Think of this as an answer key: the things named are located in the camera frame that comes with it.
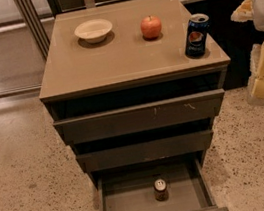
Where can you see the orange soda can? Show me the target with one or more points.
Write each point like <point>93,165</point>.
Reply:
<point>160,190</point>

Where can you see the blue pepsi can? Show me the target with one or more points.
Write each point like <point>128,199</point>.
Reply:
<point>198,25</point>

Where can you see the top grey drawer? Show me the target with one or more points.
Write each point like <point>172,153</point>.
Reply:
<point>144,117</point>

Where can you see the middle grey drawer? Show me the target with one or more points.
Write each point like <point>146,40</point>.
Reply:
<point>145,151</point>

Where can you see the grey drawer cabinet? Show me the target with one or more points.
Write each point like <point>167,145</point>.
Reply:
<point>126,70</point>

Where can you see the open bottom grey drawer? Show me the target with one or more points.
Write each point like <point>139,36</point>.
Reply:
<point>134,191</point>

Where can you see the red apple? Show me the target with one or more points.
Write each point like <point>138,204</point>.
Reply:
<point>151,27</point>

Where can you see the white bowl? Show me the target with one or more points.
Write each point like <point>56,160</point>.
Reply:
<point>94,31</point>

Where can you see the metal window frame post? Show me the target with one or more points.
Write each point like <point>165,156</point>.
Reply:
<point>33,22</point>

